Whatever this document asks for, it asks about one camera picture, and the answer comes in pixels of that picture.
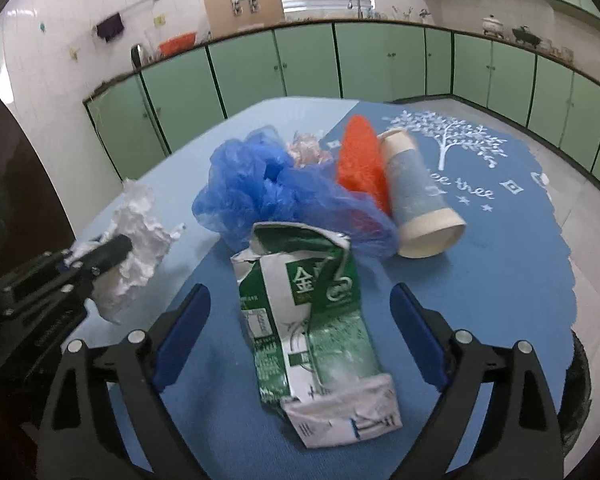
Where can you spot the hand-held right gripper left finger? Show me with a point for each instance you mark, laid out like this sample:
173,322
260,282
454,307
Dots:
180,340

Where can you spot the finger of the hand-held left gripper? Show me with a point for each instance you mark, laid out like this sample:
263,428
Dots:
30,277
107,255

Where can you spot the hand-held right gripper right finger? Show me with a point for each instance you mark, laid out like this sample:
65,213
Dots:
420,335

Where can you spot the white tissue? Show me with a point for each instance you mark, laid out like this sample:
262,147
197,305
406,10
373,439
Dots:
135,230

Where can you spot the crushed green milk carton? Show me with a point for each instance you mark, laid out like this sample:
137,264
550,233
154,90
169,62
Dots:
305,340

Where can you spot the black lined waste bin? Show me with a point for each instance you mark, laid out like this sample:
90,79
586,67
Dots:
580,385

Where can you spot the dark brown panel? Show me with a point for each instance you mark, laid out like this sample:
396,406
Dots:
15,185

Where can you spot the blue tree print table mat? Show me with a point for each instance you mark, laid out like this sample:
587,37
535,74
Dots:
505,270

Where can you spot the paper cup with blue sleeve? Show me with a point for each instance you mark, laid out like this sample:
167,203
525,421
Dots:
415,195

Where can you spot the blue plastic bag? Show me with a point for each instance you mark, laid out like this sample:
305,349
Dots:
260,185

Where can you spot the orange foam mesh sleeve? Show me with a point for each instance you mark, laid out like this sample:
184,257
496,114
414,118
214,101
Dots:
360,160

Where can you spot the steel electric kettle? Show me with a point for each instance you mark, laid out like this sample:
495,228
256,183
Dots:
139,57

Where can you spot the pinkish plastic wrapper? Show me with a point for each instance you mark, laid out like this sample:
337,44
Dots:
305,150

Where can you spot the orange plastic basin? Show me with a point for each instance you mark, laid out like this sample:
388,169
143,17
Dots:
177,45

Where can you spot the dark purple cloth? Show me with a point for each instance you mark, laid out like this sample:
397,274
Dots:
110,27

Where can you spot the green base cabinets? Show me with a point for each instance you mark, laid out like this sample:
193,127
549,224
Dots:
260,70

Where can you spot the brown cardboard box on counter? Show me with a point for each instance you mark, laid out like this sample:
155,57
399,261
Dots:
220,15

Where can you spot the white cooking pot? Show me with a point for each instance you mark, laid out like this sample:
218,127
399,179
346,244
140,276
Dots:
493,26

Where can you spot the black wok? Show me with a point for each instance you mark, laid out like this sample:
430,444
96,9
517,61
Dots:
525,35

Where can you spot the utensil holder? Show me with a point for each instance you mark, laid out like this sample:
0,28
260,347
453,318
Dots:
402,13

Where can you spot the metal kitchen faucet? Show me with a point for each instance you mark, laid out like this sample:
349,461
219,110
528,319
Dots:
355,0

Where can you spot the metal towel rail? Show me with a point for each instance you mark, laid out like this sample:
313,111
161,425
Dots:
140,4

